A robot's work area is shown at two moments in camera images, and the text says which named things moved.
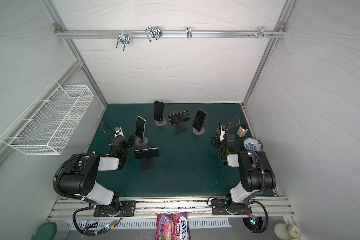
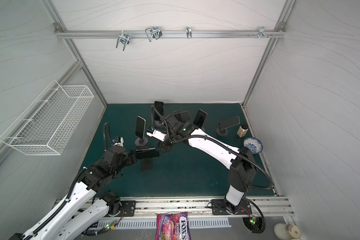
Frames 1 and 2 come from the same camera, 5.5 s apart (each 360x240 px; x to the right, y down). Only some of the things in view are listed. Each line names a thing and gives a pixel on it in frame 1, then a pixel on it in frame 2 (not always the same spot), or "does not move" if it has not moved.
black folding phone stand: [146, 163] does not move
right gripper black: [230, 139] -> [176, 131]
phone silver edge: [140, 127] does not move
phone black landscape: [148, 153] does not move
